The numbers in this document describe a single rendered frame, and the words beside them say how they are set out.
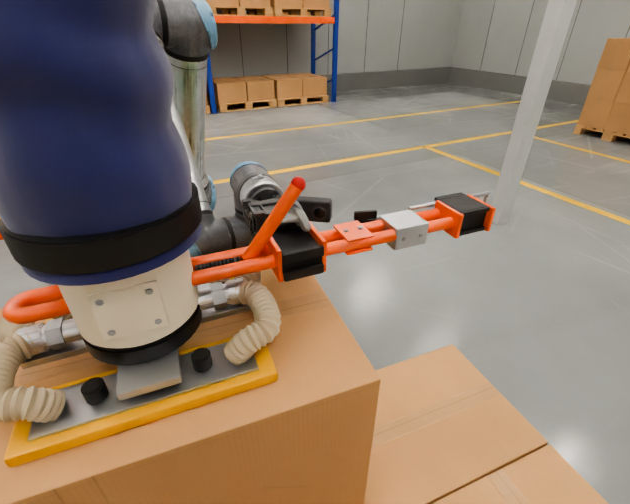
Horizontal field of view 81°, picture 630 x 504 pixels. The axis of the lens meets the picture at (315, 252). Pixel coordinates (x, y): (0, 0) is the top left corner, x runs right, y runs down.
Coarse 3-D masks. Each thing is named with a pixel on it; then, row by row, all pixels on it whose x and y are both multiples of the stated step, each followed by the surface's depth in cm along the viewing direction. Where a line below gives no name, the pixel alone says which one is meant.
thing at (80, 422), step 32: (192, 352) 57; (256, 352) 58; (64, 384) 53; (96, 384) 49; (192, 384) 52; (224, 384) 52; (256, 384) 54; (64, 416) 48; (96, 416) 48; (128, 416) 48; (160, 416) 50; (32, 448) 45; (64, 448) 46
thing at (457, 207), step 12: (444, 204) 72; (456, 204) 72; (468, 204) 72; (480, 204) 72; (444, 216) 72; (456, 216) 69; (468, 216) 70; (480, 216) 71; (492, 216) 71; (456, 228) 69; (468, 228) 72; (480, 228) 72
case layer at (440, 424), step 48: (384, 384) 118; (432, 384) 118; (480, 384) 118; (384, 432) 104; (432, 432) 104; (480, 432) 104; (528, 432) 104; (384, 480) 93; (432, 480) 93; (480, 480) 93; (528, 480) 93; (576, 480) 93
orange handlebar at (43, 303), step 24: (432, 216) 72; (336, 240) 66; (360, 240) 63; (384, 240) 65; (192, 264) 58; (240, 264) 57; (264, 264) 58; (48, 288) 52; (24, 312) 48; (48, 312) 49
